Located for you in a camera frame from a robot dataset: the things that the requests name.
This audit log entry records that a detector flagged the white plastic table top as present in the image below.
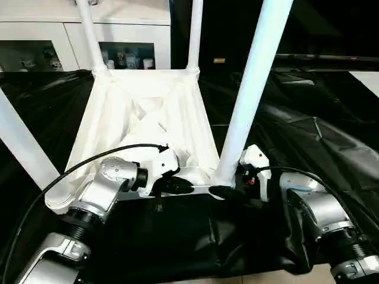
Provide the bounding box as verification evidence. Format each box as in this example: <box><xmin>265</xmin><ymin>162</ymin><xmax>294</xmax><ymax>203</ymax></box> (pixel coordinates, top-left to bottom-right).
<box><xmin>44</xmin><ymin>68</ymin><xmax>236</xmax><ymax>217</ymax></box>

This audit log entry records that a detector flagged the long black rod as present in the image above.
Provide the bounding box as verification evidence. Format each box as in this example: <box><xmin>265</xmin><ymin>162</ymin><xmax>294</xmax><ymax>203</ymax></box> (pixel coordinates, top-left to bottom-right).
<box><xmin>275</xmin><ymin>53</ymin><xmax>379</xmax><ymax>63</ymax></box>

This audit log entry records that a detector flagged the white glass-door cabinet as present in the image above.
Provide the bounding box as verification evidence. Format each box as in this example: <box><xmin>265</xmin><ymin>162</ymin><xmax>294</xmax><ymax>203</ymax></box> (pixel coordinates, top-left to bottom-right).
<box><xmin>0</xmin><ymin>0</ymin><xmax>172</xmax><ymax>72</ymax></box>

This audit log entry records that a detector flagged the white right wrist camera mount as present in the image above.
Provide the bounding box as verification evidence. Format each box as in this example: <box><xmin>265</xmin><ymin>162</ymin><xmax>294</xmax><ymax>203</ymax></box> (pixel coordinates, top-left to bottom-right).
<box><xmin>239</xmin><ymin>144</ymin><xmax>271</xmax><ymax>202</ymax></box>

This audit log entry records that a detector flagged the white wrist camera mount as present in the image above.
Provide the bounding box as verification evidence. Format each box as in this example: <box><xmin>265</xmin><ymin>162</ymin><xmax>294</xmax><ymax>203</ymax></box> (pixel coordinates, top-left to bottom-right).
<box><xmin>239</xmin><ymin>144</ymin><xmax>271</xmax><ymax>202</ymax></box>
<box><xmin>139</xmin><ymin>146</ymin><xmax>181</xmax><ymax>198</ymax></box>

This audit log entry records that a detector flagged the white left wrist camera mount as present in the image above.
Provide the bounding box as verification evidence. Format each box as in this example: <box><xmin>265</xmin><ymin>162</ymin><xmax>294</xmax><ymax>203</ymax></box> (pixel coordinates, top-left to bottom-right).
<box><xmin>139</xmin><ymin>146</ymin><xmax>181</xmax><ymax>198</ymax></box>

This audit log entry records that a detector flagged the black left camera cable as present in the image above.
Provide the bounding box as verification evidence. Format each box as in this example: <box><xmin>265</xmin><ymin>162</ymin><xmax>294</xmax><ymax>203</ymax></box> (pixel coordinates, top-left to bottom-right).
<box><xmin>0</xmin><ymin>143</ymin><xmax>169</xmax><ymax>279</ymax></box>

